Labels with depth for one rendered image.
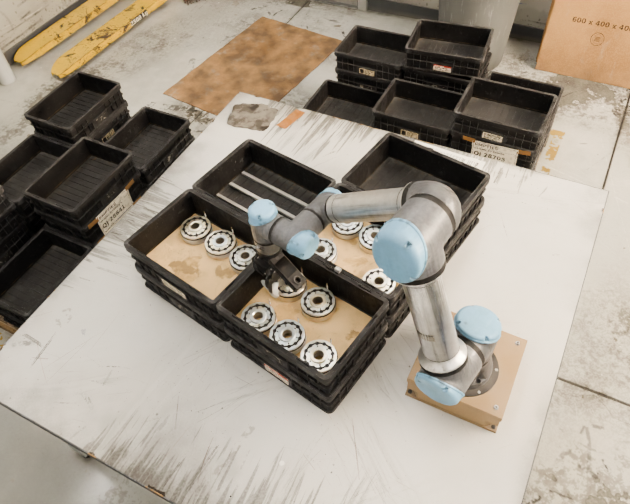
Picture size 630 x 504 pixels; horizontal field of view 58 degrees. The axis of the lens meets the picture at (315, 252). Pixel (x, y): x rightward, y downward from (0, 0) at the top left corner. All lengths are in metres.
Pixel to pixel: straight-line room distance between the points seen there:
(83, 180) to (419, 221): 2.00
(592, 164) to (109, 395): 2.74
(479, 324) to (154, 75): 3.30
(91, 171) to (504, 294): 1.91
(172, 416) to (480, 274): 1.07
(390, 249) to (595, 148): 2.63
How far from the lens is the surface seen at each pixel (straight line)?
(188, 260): 1.89
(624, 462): 2.58
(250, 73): 4.11
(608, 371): 2.74
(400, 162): 2.11
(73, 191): 2.82
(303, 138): 2.43
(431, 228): 1.13
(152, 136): 3.14
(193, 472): 1.69
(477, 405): 1.62
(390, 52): 3.51
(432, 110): 3.09
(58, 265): 2.85
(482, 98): 3.01
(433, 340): 1.31
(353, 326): 1.67
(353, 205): 1.38
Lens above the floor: 2.26
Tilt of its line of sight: 51 degrees down
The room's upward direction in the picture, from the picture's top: 6 degrees counter-clockwise
